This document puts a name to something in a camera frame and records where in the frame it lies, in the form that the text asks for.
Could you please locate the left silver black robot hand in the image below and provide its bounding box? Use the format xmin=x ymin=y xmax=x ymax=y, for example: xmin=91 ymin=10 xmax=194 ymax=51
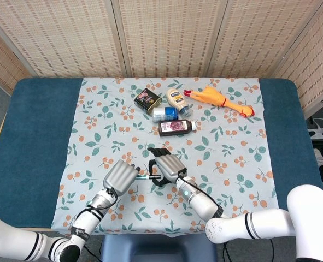
xmin=103 ymin=159 xmax=140 ymax=196

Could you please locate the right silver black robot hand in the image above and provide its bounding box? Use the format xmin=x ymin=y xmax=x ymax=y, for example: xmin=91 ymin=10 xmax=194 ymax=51
xmin=147 ymin=147 xmax=189 ymax=187

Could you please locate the brown sauce bottle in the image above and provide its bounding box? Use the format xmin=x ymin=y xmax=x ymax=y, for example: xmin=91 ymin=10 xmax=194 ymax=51
xmin=158 ymin=118 xmax=197 ymax=138

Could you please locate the floral print tablecloth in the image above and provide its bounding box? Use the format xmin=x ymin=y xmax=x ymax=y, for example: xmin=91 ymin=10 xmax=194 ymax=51
xmin=51 ymin=77 xmax=284 ymax=238

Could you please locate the blue silver drink can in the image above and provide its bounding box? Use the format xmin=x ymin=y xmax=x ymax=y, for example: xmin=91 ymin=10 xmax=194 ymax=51
xmin=151 ymin=105 xmax=179 ymax=123

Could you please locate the cream mayonnaise squeeze bottle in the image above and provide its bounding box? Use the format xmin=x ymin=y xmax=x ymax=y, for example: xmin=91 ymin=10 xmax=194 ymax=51
xmin=166 ymin=88 xmax=192 ymax=117

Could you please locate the black luncheon meat tin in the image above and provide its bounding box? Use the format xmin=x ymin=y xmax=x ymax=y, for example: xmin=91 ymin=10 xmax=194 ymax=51
xmin=133 ymin=87 xmax=162 ymax=115

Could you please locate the yellow rubber chicken toy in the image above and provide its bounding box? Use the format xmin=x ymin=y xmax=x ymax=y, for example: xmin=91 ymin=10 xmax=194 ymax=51
xmin=183 ymin=85 xmax=255 ymax=118

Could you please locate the dark blue table cover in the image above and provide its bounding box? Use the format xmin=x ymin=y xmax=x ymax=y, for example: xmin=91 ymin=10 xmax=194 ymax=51
xmin=0 ymin=78 xmax=323 ymax=229

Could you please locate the woven bamboo screen panel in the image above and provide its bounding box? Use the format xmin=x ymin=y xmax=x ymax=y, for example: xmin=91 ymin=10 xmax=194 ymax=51
xmin=111 ymin=0 xmax=229 ymax=79
xmin=0 ymin=0 xmax=126 ymax=79
xmin=272 ymin=0 xmax=323 ymax=120
xmin=207 ymin=0 xmax=323 ymax=79
xmin=0 ymin=21 xmax=32 ymax=95

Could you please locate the white metal stand base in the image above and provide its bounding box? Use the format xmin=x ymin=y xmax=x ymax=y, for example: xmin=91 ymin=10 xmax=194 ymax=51
xmin=308 ymin=117 xmax=323 ymax=140

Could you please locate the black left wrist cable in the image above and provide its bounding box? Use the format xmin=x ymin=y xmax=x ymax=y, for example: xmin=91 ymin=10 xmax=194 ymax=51
xmin=73 ymin=187 xmax=119 ymax=227

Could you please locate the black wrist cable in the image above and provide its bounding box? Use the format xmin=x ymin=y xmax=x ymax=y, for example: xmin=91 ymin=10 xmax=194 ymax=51
xmin=177 ymin=170 xmax=225 ymax=216
xmin=73 ymin=187 xmax=119 ymax=227

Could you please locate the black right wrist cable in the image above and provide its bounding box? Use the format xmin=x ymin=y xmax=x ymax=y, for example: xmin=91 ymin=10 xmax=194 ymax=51
xmin=177 ymin=170 xmax=225 ymax=216

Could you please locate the black floor cable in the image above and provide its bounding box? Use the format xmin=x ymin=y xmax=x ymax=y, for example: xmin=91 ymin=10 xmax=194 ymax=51
xmin=222 ymin=240 xmax=274 ymax=262

